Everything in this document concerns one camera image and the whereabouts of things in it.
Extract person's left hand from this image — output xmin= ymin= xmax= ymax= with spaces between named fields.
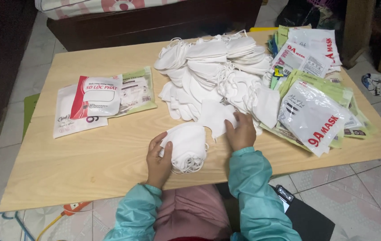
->
xmin=146 ymin=131 xmax=174 ymax=190

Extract person's right hand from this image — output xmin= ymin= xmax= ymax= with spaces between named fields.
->
xmin=224 ymin=111 xmax=257 ymax=153

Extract single white face mask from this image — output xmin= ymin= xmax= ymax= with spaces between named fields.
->
xmin=197 ymin=100 xmax=239 ymax=140

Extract small stack of white masks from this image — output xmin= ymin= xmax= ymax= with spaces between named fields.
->
xmin=159 ymin=122 xmax=210 ymax=175

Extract person's pink trousers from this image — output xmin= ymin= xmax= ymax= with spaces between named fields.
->
xmin=153 ymin=184 xmax=232 ymax=241

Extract big heap of white masks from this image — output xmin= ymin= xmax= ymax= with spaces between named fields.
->
xmin=153 ymin=30 xmax=282 ymax=130

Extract pile of empty mask packets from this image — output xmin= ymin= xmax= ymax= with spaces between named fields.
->
xmin=259 ymin=25 xmax=379 ymax=157

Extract green edged mask packet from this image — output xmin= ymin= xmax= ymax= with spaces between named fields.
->
xmin=108 ymin=66 xmax=158 ymax=118

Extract red and white mask packet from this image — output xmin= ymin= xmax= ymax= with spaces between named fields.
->
xmin=70 ymin=75 xmax=124 ymax=120

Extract orange plug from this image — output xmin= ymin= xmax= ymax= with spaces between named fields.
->
xmin=61 ymin=201 xmax=93 ymax=217

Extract plain white mask packet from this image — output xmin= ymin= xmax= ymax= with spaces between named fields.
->
xmin=53 ymin=84 xmax=109 ymax=139

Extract black clipboard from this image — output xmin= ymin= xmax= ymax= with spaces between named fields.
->
xmin=271 ymin=184 xmax=335 ymax=241

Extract yellow flat object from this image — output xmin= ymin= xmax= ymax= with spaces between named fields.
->
xmin=249 ymin=27 xmax=280 ymax=33

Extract black bag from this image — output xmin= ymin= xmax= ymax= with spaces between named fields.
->
xmin=275 ymin=0 xmax=346 ymax=31

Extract green flat cardboard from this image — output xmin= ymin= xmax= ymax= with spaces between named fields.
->
xmin=22 ymin=93 xmax=41 ymax=138

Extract pink patterned mattress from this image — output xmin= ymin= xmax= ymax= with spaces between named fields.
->
xmin=35 ymin=0 xmax=186 ymax=20

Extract yellow cable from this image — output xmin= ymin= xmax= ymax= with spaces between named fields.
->
xmin=36 ymin=214 xmax=64 ymax=241

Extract dark wooden bed frame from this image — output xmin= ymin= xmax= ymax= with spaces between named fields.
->
xmin=46 ymin=0 xmax=263 ymax=53

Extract light wooden post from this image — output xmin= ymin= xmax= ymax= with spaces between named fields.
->
xmin=341 ymin=0 xmax=379 ymax=69

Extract blue cable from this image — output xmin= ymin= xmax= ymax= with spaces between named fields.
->
xmin=0 ymin=210 xmax=36 ymax=241

